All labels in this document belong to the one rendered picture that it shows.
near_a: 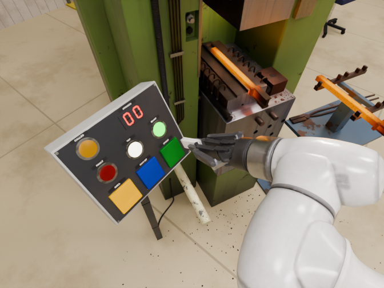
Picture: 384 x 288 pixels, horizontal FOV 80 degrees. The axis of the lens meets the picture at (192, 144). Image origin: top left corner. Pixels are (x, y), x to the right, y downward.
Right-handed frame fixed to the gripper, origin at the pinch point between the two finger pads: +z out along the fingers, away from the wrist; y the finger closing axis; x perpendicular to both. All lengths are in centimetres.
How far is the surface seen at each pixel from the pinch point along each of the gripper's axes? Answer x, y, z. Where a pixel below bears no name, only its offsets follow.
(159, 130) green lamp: 3.5, -0.2, 12.7
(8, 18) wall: 112, 72, 397
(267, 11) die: 19.1, 44.0, -5.0
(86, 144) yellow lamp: 13.4, -19.8, 12.7
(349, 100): -27, 67, -19
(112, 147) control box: 8.5, -15.0, 13.1
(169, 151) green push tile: -4.4, -1.1, 12.4
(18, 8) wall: 119, 90, 393
